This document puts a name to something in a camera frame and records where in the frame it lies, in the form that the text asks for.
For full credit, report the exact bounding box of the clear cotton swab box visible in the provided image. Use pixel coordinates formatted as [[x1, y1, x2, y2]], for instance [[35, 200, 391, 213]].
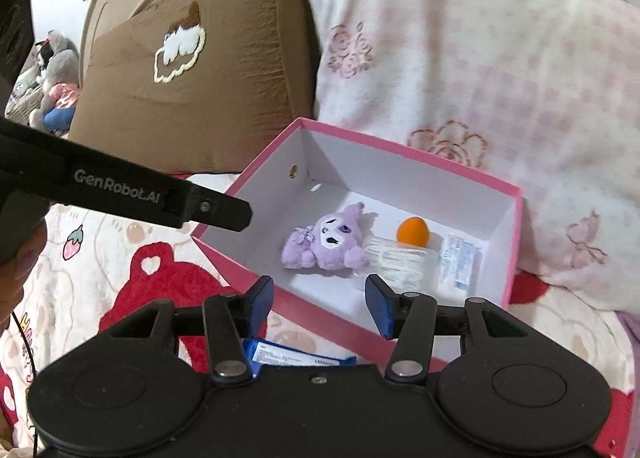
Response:
[[363, 236, 439, 293]]

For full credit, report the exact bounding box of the orange makeup sponge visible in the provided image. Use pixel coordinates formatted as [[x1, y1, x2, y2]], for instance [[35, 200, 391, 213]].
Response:
[[396, 216, 431, 248]]

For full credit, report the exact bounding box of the purple plush toy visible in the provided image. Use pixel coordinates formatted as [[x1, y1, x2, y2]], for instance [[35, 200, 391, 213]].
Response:
[[281, 202, 370, 271]]

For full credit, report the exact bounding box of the left hand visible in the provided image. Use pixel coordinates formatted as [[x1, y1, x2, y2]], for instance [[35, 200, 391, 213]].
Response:
[[0, 219, 47, 333]]

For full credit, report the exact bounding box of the blue wet wipes pack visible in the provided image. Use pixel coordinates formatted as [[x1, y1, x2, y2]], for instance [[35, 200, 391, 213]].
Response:
[[242, 339, 357, 374]]

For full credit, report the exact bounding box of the small white tissue packet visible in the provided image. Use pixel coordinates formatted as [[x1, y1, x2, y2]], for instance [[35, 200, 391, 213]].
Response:
[[437, 233, 480, 297]]

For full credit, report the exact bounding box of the grey stuffed toy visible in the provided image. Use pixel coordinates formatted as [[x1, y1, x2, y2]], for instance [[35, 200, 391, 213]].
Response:
[[28, 30, 80, 136]]

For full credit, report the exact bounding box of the pink cardboard box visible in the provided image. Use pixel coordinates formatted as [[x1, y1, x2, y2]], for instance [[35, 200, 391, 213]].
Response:
[[193, 119, 523, 365]]

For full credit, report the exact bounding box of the brown cloud pillow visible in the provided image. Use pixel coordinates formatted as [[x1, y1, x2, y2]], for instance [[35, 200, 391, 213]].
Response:
[[70, 0, 318, 175]]

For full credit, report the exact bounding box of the pink floral pillow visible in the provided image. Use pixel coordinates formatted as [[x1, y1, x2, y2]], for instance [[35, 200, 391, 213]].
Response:
[[309, 0, 639, 314]]

